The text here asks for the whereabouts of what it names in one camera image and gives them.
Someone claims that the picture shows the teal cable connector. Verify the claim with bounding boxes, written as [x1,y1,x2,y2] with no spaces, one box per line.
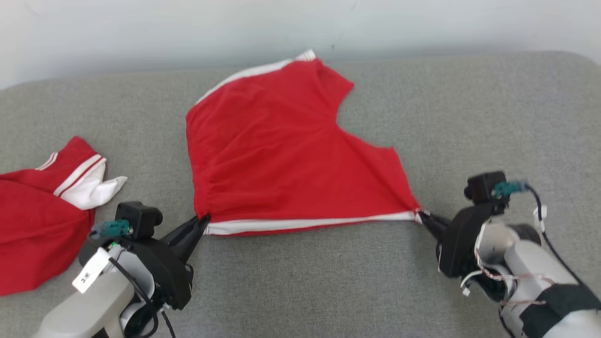
[493,180,529,198]
[89,219,132,241]

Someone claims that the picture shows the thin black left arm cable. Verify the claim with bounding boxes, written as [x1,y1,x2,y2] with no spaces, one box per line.
[108,257,177,338]

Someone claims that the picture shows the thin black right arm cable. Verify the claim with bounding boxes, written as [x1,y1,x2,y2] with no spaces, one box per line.
[522,182,601,296]

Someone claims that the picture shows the teal right cable connector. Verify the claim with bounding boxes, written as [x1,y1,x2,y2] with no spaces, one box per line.
[493,180,529,198]

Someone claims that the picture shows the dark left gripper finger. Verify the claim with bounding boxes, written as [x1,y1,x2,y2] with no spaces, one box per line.
[176,223,210,263]
[162,214,210,248]

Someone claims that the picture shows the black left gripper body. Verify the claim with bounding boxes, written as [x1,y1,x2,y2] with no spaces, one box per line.
[117,238,194,311]

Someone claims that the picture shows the red jersey with white sleeves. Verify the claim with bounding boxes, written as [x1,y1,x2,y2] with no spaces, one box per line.
[0,136,128,296]

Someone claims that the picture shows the white paper cable tag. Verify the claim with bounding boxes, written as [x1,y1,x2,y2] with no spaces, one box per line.
[72,247,111,294]

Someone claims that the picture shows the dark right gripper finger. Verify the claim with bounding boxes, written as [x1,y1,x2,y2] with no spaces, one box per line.
[417,211,449,231]
[424,220,445,243]

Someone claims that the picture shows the teal left cable connector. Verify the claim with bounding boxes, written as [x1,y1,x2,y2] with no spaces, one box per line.
[89,219,132,241]

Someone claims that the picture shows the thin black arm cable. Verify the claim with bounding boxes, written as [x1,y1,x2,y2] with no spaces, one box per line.
[522,182,601,296]
[108,257,177,338]

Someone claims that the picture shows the grey fabric sofa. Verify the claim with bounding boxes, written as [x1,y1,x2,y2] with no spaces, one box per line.
[0,51,601,338]

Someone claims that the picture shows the red shorts with white stripes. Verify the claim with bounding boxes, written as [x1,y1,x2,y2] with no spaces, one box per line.
[185,49,422,237]

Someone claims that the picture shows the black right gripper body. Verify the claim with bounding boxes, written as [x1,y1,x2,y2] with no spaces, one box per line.
[436,201,509,278]

